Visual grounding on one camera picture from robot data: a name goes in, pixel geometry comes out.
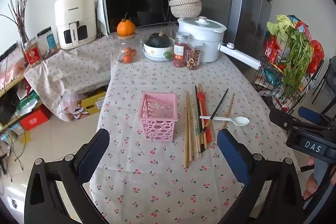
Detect black-lidded clear container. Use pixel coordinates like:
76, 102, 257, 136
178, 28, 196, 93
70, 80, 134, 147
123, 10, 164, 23
37, 27, 58, 54

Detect white plastic spoon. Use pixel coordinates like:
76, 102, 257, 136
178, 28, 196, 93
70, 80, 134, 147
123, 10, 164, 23
199, 116, 250, 127

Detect red box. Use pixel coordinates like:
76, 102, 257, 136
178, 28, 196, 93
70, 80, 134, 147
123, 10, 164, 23
19, 110, 49, 131

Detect black cables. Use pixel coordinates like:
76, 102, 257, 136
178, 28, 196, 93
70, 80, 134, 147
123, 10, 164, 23
0, 131, 27, 181

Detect white flower bowl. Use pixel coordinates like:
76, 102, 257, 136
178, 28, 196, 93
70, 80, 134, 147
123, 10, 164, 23
143, 38, 175, 61

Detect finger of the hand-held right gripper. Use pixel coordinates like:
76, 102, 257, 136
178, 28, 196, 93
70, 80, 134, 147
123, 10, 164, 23
268, 107, 324, 133
297, 106, 336, 133

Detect black chopstick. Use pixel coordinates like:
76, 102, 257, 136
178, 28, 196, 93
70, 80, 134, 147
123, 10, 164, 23
194, 85, 204, 151
201, 88, 229, 134

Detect green-printed bamboo chopstick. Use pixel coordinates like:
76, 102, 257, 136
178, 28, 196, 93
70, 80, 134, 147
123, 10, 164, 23
193, 100, 202, 154
191, 100, 200, 158

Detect green leafy herbs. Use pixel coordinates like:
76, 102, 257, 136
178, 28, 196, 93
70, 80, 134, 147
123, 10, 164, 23
281, 27, 314, 99

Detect woven lidded basket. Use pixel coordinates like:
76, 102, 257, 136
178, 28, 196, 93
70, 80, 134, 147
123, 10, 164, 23
169, 0, 202, 19

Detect red snack packet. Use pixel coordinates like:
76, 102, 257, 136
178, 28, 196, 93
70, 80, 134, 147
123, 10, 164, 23
264, 35, 282, 63

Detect black microwave oven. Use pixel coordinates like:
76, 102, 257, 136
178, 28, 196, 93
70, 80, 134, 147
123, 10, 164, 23
100, 0, 183, 35

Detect cream air fryer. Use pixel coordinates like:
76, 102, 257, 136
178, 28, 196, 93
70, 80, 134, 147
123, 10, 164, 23
54, 0, 97, 50

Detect jar of dried slices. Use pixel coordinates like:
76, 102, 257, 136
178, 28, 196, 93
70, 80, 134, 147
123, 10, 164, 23
186, 40, 203, 71

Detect yellow cardboard box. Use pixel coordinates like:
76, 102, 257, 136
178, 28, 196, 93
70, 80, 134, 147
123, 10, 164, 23
77, 91, 108, 116

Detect dark green pumpkin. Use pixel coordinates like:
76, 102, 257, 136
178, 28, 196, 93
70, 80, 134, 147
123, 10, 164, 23
148, 32, 171, 48

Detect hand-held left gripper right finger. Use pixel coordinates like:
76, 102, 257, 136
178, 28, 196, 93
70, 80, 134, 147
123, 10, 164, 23
217, 128, 313, 224

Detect white electric pot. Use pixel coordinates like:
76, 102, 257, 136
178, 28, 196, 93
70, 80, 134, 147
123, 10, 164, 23
177, 17, 261, 70

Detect pink lattice utensil basket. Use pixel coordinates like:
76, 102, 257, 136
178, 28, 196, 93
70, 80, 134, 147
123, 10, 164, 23
138, 92, 177, 142

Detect bare twigs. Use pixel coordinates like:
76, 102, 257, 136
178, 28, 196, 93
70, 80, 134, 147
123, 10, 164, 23
0, 0, 35, 41

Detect jar of red chilies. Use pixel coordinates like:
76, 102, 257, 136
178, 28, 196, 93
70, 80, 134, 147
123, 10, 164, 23
173, 32, 190, 67

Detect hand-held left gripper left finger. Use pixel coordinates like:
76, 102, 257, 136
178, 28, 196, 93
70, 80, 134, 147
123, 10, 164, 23
24, 128, 111, 224

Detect red plastic spoon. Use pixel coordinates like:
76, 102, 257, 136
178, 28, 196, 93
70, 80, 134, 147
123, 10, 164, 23
197, 91, 214, 144

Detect clear plastic bag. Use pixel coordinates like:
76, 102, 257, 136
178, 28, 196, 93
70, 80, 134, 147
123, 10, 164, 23
57, 91, 80, 123

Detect person's right hand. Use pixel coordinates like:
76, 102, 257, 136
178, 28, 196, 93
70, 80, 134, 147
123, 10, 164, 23
302, 156, 321, 201

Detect black wire rack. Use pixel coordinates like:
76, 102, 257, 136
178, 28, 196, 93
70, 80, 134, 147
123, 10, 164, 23
251, 55, 326, 115

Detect wooden shelf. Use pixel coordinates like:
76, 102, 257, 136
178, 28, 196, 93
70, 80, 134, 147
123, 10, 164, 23
0, 43, 46, 135

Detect red tin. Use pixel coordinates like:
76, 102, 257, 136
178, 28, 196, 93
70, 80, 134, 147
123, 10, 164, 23
23, 39, 43, 67

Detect cherry print cabinet cloth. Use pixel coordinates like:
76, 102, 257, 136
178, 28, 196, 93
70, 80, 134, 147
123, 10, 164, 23
24, 35, 114, 123

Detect large orange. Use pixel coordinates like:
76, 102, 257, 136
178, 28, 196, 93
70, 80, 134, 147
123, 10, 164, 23
117, 13, 136, 36

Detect black chair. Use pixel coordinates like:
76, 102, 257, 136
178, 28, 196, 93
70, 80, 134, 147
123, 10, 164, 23
312, 56, 336, 115

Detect pale green cabbage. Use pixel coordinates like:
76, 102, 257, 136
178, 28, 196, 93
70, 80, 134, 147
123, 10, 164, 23
266, 14, 296, 36

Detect clear glass jar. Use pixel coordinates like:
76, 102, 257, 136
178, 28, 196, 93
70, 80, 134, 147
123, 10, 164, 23
115, 33, 141, 64

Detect red plastic bag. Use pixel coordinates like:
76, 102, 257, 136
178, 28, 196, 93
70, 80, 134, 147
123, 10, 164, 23
295, 21, 325, 75

